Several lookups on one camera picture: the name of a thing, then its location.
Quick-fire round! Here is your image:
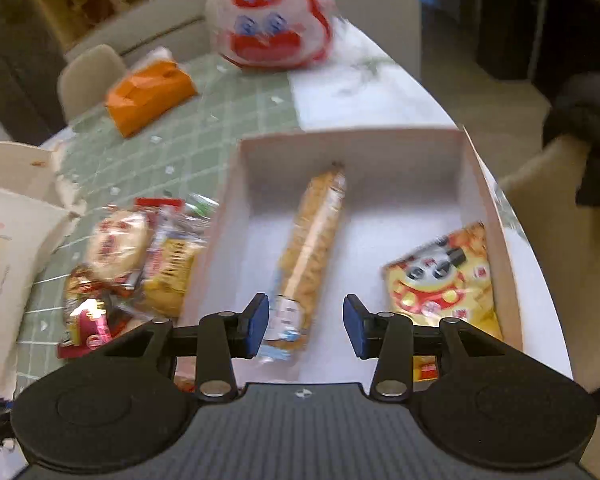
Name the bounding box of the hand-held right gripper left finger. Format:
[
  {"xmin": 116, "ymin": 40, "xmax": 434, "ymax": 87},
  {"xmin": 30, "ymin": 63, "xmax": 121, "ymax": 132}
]
[{"xmin": 102, "ymin": 294, "xmax": 271, "ymax": 403}]

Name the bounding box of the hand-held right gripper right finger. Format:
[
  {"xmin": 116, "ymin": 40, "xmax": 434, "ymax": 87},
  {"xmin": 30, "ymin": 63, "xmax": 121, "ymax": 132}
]
[{"xmin": 342, "ymin": 294, "xmax": 506, "ymax": 402}]

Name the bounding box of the long tan snack bar packet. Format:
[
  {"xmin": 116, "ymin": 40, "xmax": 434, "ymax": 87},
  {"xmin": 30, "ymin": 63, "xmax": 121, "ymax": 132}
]
[{"xmin": 259, "ymin": 161, "xmax": 349, "ymax": 362}]

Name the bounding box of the white cardboard box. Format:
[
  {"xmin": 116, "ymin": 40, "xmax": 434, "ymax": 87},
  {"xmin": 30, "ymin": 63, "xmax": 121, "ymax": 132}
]
[{"xmin": 179, "ymin": 126, "xmax": 526, "ymax": 386}]

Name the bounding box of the yellow cartoon snack packet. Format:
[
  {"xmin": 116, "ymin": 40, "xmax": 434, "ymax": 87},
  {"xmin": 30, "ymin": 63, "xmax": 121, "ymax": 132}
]
[{"xmin": 382, "ymin": 221, "xmax": 504, "ymax": 383}]

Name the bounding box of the yellow-brown biscuit packet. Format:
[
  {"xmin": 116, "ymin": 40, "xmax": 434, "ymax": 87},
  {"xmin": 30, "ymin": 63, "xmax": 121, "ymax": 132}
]
[{"xmin": 142, "ymin": 236, "xmax": 202, "ymax": 319}]

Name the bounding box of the clear green snack packet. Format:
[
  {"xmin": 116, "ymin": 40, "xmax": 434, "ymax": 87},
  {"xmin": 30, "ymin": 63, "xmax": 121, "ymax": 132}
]
[{"xmin": 179, "ymin": 193, "xmax": 220, "ymax": 243}]

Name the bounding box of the red and white snack packet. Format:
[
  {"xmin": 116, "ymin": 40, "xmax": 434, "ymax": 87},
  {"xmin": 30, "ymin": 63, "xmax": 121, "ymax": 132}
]
[{"xmin": 134, "ymin": 197, "xmax": 187, "ymax": 271}]

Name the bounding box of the red and gold snack packet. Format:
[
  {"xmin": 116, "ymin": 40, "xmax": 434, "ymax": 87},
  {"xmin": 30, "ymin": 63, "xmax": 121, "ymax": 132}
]
[{"xmin": 56, "ymin": 264, "xmax": 143, "ymax": 361}]

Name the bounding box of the beige chair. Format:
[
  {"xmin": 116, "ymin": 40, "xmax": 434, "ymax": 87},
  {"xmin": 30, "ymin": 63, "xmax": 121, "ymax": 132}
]
[
  {"xmin": 496, "ymin": 136, "xmax": 600, "ymax": 397},
  {"xmin": 56, "ymin": 44, "xmax": 129, "ymax": 122}
]

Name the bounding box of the orange tissue pack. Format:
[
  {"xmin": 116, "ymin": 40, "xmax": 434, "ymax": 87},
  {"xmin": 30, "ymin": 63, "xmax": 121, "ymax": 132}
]
[{"xmin": 104, "ymin": 46, "xmax": 199, "ymax": 139}]

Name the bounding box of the cream cartoon printed bag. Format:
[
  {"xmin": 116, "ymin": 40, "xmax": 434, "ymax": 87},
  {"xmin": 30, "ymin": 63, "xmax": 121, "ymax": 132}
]
[{"xmin": 0, "ymin": 141, "xmax": 87, "ymax": 397}]

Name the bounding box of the dark cloth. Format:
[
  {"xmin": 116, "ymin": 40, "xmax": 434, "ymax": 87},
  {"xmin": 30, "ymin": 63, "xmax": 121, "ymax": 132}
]
[{"xmin": 541, "ymin": 71, "xmax": 600, "ymax": 207}]

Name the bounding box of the white red rabbit bag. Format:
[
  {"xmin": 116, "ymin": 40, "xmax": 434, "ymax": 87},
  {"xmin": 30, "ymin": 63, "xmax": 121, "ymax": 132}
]
[{"xmin": 204, "ymin": 0, "xmax": 337, "ymax": 72}]

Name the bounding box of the dark cabinet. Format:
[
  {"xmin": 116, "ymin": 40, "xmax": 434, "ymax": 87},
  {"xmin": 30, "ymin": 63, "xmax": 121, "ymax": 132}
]
[{"xmin": 472, "ymin": 0, "xmax": 600, "ymax": 81}]

